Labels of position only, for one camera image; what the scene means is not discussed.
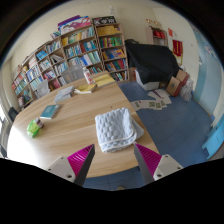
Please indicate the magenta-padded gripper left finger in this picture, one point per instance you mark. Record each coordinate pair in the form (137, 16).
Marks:
(62, 168)

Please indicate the clear plastic bag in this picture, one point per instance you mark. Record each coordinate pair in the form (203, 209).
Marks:
(186, 90)

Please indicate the white box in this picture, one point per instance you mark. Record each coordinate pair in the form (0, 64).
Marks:
(146, 85)

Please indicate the teal book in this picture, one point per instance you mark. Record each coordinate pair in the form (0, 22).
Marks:
(50, 111)

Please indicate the wooden bookshelf unit with books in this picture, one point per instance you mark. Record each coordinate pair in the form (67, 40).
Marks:
(83, 46)

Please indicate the small wall shelf with red items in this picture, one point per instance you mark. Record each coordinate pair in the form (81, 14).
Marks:
(158, 35)

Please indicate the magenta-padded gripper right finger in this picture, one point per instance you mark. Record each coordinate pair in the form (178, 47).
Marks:
(166, 165)

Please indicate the small red-lidded jar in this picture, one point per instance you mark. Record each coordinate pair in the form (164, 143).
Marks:
(40, 123)

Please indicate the clear bottle with red label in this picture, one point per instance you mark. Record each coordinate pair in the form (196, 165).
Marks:
(88, 76)

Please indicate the papers spread on floor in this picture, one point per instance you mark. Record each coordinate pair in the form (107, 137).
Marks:
(151, 104)

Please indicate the red hanging wall decoration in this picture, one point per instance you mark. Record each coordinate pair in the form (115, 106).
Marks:
(177, 48)

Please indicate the blue plastic furniture piece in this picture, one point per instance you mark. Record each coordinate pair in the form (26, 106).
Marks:
(215, 140)

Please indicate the small grey mesh chair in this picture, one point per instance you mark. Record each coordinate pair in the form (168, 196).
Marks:
(42, 88)

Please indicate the brown cardboard box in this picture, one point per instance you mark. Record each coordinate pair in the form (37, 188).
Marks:
(176, 85)

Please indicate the grey book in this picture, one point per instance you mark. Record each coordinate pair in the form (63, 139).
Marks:
(64, 94)

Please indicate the white waffle-textured towel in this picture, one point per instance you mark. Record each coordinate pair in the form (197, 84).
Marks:
(115, 130)

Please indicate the yellow book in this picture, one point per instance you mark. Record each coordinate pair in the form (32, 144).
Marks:
(104, 80)
(85, 88)

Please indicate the black cloth cover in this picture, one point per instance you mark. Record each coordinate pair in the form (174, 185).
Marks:
(151, 61)

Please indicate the green plastic bag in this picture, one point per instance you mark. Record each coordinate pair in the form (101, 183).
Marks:
(32, 130)

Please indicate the wide grey mesh chair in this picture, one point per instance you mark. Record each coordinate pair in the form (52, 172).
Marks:
(72, 74)

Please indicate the black office chair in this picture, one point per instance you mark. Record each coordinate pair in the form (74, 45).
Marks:
(12, 114)

